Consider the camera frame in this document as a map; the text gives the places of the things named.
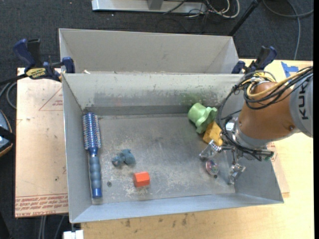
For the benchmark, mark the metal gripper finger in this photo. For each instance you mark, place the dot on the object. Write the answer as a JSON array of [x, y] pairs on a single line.
[[211, 150], [236, 171]]

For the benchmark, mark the yellow sponge piece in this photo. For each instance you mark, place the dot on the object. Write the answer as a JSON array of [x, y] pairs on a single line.
[[212, 134]]

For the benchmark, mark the clear round glass thing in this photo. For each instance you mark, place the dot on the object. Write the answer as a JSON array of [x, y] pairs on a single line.
[[213, 167]]

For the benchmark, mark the light green plastic toy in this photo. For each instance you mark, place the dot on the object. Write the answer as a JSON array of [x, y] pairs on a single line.
[[200, 114]]

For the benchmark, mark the grey metal bin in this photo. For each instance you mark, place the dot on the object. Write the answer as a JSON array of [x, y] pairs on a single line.
[[159, 143]]

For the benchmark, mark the orange block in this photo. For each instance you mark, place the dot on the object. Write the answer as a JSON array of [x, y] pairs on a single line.
[[141, 179]]

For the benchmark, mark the blue-grey toy animal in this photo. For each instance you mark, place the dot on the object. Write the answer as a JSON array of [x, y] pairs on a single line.
[[125, 158]]

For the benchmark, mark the blue round hairbrush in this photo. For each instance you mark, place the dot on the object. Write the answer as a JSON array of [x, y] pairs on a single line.
[[92, 136]]

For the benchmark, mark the brown cardboard board red print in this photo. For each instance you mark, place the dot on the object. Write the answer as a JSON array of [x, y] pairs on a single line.
[[40, 146]]

